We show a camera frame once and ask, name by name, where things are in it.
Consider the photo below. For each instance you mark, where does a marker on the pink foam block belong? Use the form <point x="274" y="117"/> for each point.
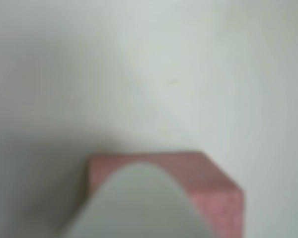
<point x="213" y="196"/>

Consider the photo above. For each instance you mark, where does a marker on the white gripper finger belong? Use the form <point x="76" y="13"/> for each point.
<point x="139" y="205"/>

